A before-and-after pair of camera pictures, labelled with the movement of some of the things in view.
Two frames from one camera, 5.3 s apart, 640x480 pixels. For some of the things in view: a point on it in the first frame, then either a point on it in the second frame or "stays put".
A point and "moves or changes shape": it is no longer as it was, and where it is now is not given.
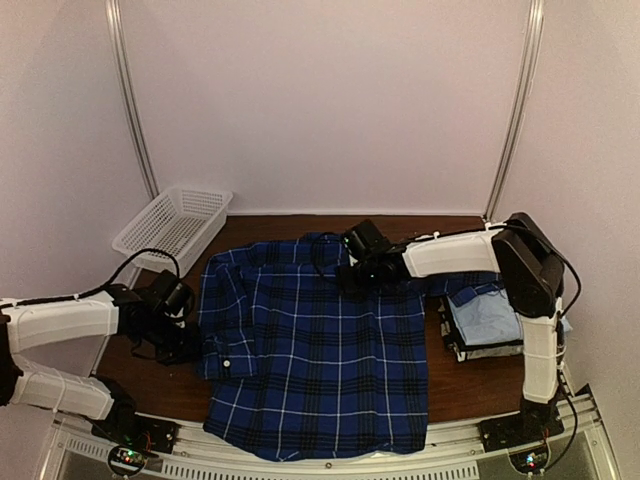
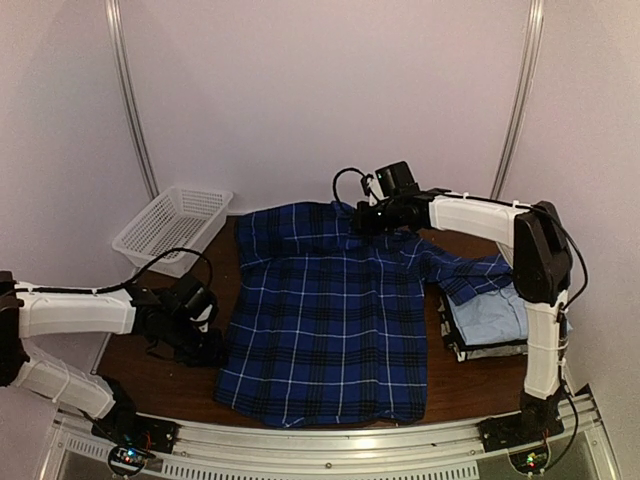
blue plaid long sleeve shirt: [304, 365] moves or changes shape
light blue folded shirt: [490, 318] stays put
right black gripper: [347, 283] -> [362, 222]
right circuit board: [530, 461] stays put
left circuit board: [126, 460] stays put
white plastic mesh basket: [185, 221] stays put
